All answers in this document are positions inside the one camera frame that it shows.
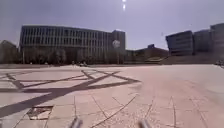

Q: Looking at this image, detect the low distant building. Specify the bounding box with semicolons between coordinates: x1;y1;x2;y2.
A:
125;43;170;64

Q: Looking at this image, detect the pale paved plaza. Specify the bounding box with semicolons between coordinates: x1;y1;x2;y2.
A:
0;63;224;128

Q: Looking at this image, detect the large glass-fronted building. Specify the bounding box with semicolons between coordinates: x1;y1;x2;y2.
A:
18;24;127;65

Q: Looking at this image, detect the robot's own part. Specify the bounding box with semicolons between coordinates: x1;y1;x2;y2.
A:
138;119;153;128
69;117;84;128

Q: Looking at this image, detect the dark multi-storey building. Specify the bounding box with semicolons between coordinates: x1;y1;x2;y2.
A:
165;22;224;58

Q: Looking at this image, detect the square ground cover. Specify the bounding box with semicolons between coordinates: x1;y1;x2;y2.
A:
26;105;54;121

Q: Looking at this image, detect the small dark building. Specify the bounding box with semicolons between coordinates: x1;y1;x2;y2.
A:
0;39;20;65

